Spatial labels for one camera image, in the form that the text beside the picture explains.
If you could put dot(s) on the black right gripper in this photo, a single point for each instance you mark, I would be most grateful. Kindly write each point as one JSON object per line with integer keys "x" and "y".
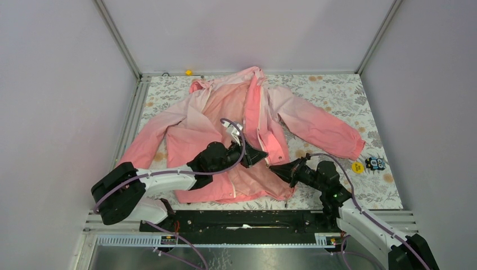
{"x": 289, "y": 172}

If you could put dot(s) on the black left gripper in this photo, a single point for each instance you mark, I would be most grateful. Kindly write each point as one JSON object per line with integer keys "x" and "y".
{"x": 252, "y": 156}

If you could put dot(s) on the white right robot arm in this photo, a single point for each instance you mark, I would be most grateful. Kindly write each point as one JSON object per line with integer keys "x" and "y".
{"x": 393, "y": 248}

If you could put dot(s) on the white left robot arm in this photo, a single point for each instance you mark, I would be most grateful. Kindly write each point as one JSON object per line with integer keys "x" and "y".
{"x": 122, "y": 193}

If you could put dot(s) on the yellow round token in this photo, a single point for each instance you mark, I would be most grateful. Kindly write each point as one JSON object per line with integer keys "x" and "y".
{"x": 358, "y": 167}

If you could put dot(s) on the small owl figurine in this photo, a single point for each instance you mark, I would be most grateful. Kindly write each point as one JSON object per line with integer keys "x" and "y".
{"x": 375, "y": 163}

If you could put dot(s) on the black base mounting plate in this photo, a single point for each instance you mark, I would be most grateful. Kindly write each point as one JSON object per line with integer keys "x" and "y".
{"x": 249, "y": 227}

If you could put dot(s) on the floral patterned table mat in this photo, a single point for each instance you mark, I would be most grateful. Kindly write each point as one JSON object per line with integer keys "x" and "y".
{"x": 341, "y": 95}

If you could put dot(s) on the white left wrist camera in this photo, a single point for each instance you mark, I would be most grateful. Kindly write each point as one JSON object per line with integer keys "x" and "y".
{"x": 234, "y": 130}

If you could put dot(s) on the aluminium frame rail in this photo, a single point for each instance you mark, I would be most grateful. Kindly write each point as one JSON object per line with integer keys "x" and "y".
{"x": 117, "y": 37}

